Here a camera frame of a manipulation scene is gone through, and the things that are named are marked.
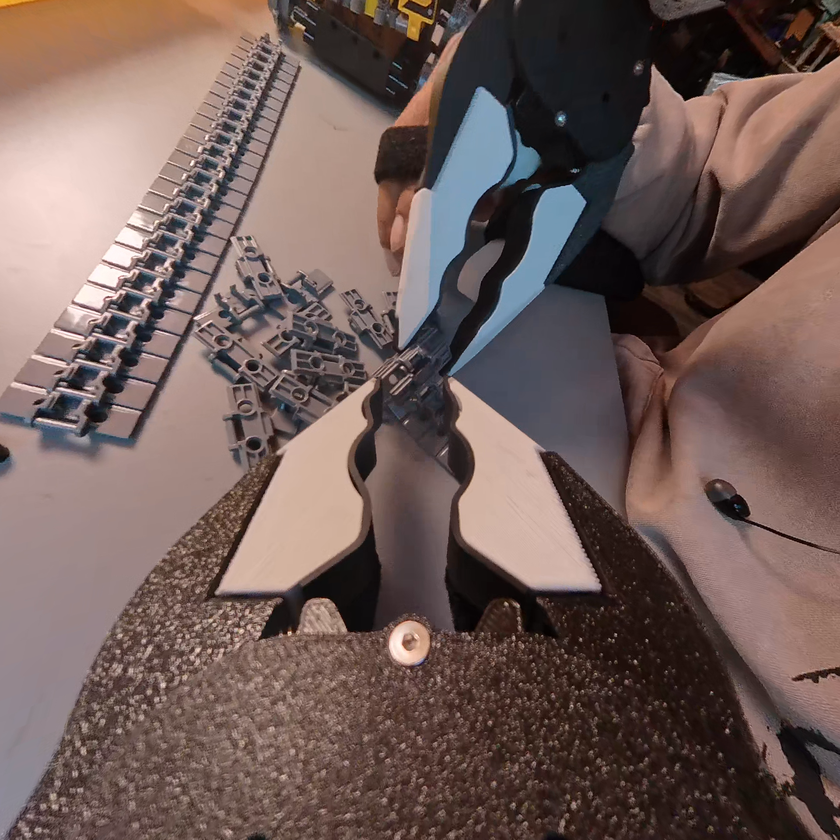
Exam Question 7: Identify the person's right forearm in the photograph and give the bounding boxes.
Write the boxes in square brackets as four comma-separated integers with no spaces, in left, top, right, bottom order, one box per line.
[604,66,840,286]

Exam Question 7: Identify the yellow toy robot vehicle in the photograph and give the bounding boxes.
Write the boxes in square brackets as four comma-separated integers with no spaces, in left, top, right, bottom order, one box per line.
[276,0,460,106]

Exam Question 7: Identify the person's right hand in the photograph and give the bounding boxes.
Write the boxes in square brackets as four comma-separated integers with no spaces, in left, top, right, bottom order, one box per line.
[377,33,460,277]

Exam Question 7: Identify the grey desk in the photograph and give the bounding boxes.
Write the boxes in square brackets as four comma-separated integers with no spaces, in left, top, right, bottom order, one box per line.
[0,0,631,815]

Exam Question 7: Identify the pile of grey track links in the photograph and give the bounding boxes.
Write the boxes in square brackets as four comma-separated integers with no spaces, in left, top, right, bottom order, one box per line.
[193,235,401,467]

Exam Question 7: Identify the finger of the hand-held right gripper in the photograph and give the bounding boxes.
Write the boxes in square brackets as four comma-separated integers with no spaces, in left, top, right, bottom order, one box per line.
[449,184,588,376]
[397,87,519,350]

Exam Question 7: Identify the black chair armrest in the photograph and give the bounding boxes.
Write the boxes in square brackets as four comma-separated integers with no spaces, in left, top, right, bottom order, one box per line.
[558,230,680,336]

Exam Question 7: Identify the person's beige hoodie torso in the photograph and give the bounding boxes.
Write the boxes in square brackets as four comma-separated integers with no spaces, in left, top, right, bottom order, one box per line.
[613,223,840,840]

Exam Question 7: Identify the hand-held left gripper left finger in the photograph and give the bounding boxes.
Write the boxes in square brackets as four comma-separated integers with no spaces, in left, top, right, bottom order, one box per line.
[214,377,383,599]

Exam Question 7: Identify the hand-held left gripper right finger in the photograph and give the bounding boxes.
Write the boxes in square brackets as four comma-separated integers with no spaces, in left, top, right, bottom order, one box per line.
[445,379,605,596]

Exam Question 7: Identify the thin black cable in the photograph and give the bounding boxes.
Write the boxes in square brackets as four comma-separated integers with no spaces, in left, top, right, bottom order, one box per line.
[748,518,840,555]

